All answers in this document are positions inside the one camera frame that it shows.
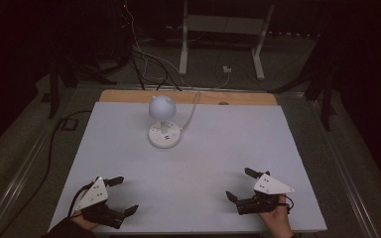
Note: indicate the white plug adapter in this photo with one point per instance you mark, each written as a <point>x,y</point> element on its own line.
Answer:
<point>227,69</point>

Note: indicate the metal floor rail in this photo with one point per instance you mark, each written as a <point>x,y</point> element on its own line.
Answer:
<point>16,180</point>
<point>344,180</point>

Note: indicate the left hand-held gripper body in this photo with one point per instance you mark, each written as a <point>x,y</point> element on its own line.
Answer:
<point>94,195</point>

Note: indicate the white metal stand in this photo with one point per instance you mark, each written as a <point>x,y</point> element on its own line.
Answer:
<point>183,49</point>

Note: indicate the white table cover sheet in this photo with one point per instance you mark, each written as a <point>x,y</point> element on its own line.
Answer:
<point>195,172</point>

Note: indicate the small black floor box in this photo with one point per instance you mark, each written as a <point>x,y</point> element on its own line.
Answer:
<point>69,124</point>

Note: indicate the wooden table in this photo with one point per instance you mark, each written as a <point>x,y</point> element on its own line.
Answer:
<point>211,98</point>

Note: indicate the black stand legs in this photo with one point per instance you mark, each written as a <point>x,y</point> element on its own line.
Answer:
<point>53,92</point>
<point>325,102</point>

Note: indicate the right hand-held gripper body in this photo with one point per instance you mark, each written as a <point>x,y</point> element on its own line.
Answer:
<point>269,186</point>

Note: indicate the white round-headed desk lamp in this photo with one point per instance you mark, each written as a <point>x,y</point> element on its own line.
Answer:
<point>162,107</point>

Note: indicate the person's right hand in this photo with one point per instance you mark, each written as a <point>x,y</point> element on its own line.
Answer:
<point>278,219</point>

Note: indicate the person's left hand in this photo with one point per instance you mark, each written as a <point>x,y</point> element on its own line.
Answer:
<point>81,220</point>

